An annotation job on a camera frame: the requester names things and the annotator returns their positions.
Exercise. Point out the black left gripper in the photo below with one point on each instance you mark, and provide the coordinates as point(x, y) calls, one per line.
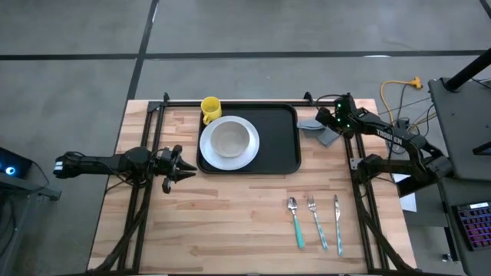
point(165, 165)

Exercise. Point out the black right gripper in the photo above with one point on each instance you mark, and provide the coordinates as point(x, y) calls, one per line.
point(328, 119)

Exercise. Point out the grey cloth napkin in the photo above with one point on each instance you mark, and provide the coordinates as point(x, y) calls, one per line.
point(330, 137)

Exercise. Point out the white round plate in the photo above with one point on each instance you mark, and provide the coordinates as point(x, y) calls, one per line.
point(209, 153)

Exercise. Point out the beige ceramic bowl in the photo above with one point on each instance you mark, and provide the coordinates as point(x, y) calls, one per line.
point(230, 140)

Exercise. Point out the yellow mug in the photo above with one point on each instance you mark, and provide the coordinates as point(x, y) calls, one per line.
point(211, 105)

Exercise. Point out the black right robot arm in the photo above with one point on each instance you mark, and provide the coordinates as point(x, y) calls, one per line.
point(391, 138)

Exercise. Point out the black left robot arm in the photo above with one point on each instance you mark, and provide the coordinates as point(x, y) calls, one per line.
point(96, 165)

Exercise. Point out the black plastic tray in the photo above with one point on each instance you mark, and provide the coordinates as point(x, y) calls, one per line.
point(282, 145)

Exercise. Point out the black power adapter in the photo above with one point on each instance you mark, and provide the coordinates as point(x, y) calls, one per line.
point(403, 123)

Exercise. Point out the white paper sheet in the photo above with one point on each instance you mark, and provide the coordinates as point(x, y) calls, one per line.
point(409, 203)

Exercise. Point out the black side cart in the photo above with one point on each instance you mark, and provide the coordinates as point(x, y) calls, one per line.
point(464, 126)

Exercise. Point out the black slanted pole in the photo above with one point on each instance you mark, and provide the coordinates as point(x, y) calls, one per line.
point(468, 71)

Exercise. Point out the black device with blue light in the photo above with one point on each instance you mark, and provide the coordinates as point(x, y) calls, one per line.
point(15, 165)

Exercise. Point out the grey equipment stand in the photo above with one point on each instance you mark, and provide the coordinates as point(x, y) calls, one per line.
point(15, 214)

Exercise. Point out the backlit keyboard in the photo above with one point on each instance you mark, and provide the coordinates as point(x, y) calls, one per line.
point(475, 226)

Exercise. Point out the black metal table frame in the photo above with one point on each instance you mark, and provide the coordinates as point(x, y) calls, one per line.
point(180, 103)

